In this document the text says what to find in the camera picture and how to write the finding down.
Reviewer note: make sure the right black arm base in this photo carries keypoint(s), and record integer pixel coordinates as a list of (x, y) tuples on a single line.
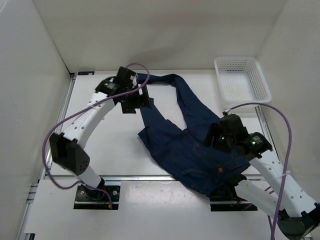
[(225, 198)]

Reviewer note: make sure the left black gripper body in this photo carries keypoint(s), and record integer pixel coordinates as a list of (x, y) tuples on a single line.
[(133, 95)]

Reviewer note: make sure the aluminium rail frame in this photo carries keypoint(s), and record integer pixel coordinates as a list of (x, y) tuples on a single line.
[(152, 206)]

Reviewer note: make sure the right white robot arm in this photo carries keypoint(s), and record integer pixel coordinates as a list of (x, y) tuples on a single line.
[(295, 212)]

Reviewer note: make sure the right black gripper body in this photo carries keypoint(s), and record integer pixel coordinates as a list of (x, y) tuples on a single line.
[(226, 141)]

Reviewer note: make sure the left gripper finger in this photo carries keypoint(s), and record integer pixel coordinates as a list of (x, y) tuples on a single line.
[(145, 101), (129, 106)]

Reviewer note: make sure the white perforated plastic basket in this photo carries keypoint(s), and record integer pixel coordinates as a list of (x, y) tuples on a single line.
[(241, 80)]

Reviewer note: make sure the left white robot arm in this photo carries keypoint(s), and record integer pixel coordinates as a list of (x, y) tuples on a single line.
[(68, 147)]

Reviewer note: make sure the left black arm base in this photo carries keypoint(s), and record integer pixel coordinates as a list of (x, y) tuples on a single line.
[(88, 199)]

